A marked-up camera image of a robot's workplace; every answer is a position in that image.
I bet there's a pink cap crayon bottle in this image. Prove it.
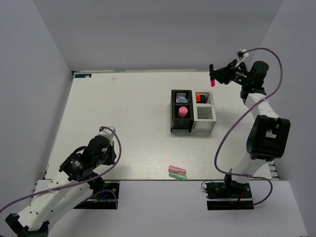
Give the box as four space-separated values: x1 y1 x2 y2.
178 106 189 118

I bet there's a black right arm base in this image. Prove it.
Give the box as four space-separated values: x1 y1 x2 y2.
201 171 254 211

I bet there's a blue white round tub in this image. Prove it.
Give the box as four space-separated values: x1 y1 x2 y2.
176 97 188 103

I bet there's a left blue table label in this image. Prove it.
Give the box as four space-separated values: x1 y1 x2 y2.
75 74 92 78

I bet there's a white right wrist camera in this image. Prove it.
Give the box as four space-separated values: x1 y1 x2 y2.
236 49 249 68

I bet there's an orange cap black highlighter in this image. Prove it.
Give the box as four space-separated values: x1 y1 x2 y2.
196 93 207 104

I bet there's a green translucent eraser case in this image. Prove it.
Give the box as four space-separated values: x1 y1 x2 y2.
169 172 187 181

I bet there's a pink translucent eraser case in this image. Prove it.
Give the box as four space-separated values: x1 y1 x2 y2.
168 165 187 174

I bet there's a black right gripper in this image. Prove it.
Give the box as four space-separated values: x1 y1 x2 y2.
209 59 251 85

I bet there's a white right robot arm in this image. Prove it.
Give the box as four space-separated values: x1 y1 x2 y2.
209 60 291 197

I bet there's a white slotted organizer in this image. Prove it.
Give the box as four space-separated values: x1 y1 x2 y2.
193 91 217 133

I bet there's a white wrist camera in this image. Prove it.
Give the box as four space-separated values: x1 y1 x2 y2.
98 126 116 146
236 49 249 68

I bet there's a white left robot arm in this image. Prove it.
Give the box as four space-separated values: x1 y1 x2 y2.
5 135 120 237

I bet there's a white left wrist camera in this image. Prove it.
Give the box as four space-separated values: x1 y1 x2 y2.
98 126 116 146

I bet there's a black slotted organizer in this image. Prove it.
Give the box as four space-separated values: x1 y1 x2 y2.
170 89 194 132

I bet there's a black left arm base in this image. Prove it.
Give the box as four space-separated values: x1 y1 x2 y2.
74 181 120 210

